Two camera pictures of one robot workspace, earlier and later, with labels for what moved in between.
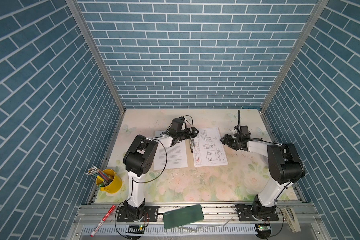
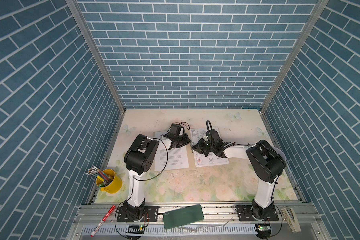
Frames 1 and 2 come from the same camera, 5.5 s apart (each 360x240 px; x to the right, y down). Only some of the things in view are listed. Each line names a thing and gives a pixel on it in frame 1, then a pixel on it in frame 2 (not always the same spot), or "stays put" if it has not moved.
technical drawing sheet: (209, 150) stays put
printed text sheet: (174, 156) stays put
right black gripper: (227, 140) → (198, 146)
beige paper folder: (205, 149) stays put
